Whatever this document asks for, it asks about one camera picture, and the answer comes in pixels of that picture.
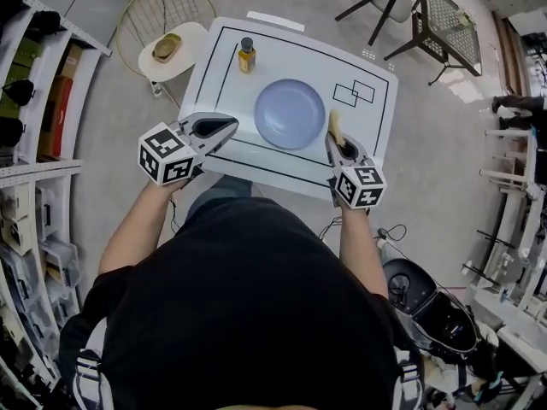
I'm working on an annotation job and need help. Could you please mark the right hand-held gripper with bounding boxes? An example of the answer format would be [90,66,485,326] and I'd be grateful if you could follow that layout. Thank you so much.
[324,130,388,210]

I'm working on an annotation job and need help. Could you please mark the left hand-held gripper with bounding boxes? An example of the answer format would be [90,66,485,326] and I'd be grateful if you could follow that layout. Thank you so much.
[138,112,239,186]

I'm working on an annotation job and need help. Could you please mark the yellow sponge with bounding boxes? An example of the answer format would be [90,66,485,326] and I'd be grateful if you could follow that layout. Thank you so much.
[327,108,346,148]

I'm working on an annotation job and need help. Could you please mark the light blue plate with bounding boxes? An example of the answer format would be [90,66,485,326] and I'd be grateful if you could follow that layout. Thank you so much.
[254,78,327,151]

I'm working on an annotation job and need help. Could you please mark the person's right forearm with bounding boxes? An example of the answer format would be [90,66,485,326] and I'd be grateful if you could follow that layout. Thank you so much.
[337,204,389,299]

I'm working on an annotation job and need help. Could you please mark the person's left forearm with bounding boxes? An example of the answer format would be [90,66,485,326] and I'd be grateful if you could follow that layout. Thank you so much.
[97,179,183,275]

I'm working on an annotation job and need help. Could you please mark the person's blue jeans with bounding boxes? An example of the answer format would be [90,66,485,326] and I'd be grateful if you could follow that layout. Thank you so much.
[185,174,254,231]

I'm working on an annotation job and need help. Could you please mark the amber bottle with black cap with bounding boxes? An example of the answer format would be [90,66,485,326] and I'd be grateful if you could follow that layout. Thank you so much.
[237,36,258,74]

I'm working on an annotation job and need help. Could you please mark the gold dish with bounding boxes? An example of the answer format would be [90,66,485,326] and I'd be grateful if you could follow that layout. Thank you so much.
[152,32,185,64]

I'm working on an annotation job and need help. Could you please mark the black mesh table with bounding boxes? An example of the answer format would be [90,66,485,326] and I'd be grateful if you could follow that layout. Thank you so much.
[383,0,485,87]

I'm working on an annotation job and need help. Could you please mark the red cardboard box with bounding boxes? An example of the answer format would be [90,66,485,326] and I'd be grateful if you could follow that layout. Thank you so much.
[37,74,74,158]

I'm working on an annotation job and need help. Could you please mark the black open case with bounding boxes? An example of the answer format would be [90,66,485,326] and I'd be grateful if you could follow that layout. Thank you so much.
[381,257,480,354]

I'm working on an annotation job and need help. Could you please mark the small pale object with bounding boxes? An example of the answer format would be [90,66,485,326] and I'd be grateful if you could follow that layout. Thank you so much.
[454,8,478,28]

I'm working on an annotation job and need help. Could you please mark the person's black shirt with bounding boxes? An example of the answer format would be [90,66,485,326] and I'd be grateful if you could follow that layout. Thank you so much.
[58,196,425,410]

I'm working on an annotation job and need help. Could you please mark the white shelf rack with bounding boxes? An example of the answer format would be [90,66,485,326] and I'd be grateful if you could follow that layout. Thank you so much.
[0,0,113,410]

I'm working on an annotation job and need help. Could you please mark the black floor cable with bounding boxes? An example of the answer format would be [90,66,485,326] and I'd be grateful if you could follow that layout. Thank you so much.
[374,223,408,243]

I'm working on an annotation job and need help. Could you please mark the white metal frame rack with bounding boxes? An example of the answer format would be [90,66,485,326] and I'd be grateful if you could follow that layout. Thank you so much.
[460,128,547,315]

